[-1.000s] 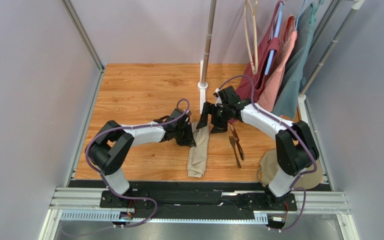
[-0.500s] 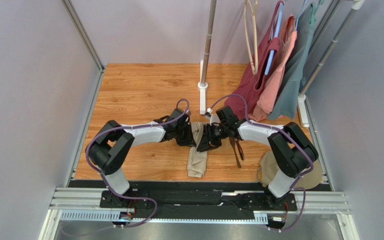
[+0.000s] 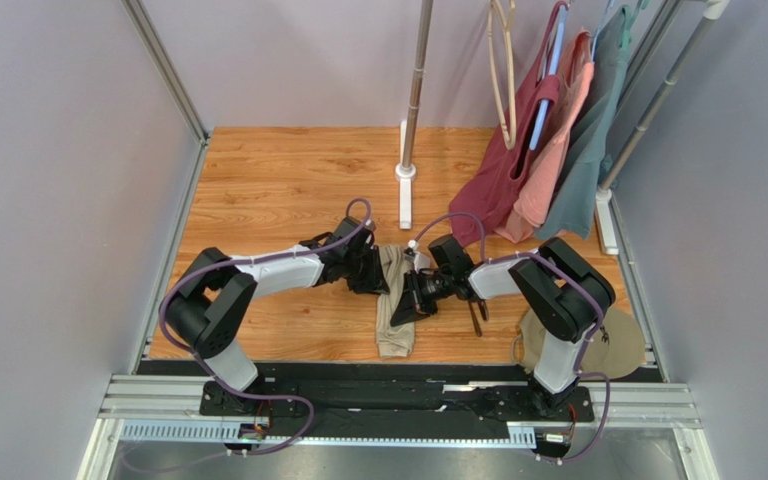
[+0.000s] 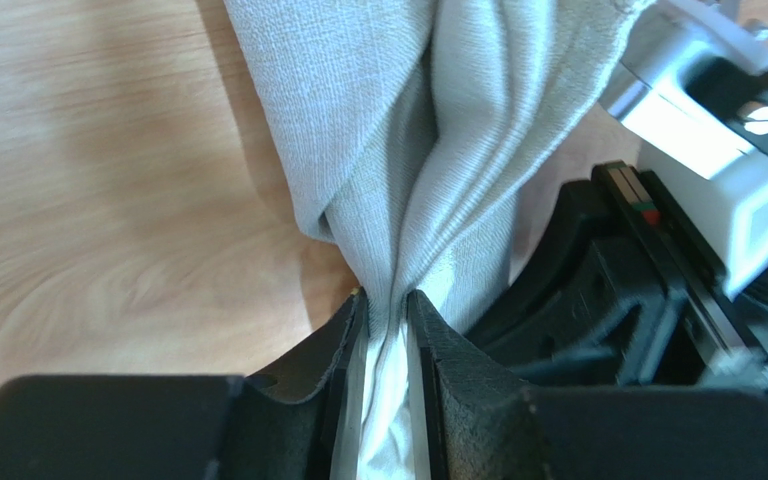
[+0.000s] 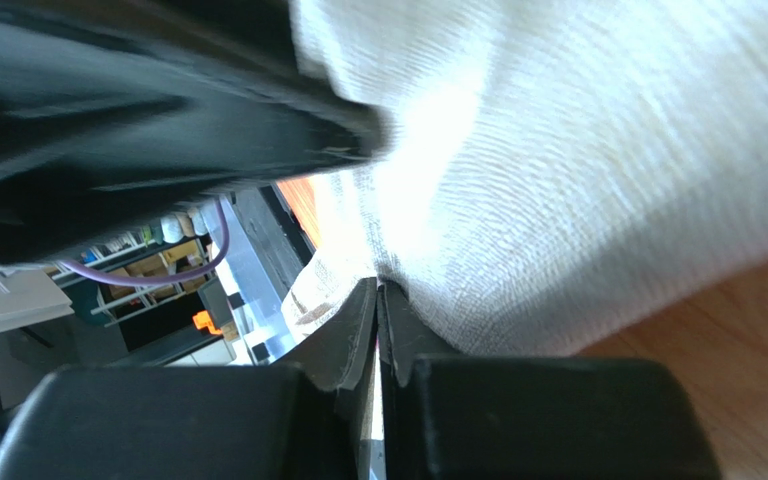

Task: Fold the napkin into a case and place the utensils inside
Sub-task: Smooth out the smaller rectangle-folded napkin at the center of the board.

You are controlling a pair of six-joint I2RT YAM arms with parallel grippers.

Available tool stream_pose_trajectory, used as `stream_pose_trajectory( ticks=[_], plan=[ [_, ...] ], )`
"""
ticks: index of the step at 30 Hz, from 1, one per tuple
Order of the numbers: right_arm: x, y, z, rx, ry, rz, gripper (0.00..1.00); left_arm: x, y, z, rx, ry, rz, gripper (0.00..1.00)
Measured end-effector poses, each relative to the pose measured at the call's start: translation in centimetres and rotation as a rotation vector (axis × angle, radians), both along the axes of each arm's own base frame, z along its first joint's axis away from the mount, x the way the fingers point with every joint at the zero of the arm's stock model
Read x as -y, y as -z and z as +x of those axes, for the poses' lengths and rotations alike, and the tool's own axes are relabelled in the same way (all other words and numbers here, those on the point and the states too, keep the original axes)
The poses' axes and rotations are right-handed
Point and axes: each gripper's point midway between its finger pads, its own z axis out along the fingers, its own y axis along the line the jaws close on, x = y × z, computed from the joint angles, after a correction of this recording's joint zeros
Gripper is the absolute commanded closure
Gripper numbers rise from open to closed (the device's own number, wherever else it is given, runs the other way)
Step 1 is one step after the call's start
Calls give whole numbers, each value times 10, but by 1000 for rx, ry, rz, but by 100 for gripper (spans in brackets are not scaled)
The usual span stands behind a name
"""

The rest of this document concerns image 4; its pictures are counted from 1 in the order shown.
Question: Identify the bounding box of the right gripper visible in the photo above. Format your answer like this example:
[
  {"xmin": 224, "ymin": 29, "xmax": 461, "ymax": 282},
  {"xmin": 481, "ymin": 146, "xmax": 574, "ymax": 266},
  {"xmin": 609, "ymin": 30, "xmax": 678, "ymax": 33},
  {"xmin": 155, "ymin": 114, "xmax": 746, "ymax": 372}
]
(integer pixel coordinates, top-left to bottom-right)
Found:
[{"xmin": 463, "ymin": 162, "xmax": 768, "ymax": 413}]

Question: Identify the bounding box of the beige cloth napkin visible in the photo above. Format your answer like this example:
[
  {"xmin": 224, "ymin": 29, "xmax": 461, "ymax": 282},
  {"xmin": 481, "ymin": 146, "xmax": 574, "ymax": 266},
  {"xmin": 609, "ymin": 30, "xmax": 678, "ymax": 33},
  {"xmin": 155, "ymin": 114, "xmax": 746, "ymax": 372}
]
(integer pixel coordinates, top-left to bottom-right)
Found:
[{"xmin": 226, "ymin": 1, "xmax": 646, "ymax": 479}]

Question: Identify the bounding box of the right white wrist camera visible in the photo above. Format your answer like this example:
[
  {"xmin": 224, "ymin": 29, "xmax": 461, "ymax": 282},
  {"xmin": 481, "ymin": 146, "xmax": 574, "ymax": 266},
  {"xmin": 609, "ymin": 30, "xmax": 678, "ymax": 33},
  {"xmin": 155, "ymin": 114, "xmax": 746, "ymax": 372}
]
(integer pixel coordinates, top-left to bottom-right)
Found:
[{"xmin": 600, "ymin": 1, "xmax": 768, "ymax": 298}]

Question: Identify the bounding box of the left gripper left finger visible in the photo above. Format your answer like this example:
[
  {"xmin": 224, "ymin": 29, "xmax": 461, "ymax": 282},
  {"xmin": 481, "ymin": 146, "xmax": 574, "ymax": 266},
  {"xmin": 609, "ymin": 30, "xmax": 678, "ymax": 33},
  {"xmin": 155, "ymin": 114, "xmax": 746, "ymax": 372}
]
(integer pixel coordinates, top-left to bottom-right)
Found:
[{"xmin": 0, "ymin": 289, "xmax": 368, "ymax": 479}]

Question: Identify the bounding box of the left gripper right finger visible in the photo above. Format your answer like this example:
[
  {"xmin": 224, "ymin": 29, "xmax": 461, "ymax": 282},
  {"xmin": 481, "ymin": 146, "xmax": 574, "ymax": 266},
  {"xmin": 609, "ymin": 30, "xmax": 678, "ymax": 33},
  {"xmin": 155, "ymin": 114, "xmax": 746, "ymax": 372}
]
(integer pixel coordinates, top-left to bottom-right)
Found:
[{"xmin": 407, "ymin": 291, "xmax": 768, "ymax": 479}]

